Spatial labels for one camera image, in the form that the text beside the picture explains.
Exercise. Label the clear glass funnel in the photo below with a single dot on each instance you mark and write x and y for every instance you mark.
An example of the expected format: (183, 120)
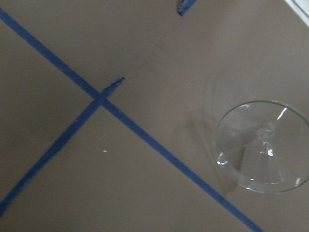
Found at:
(258, 131)

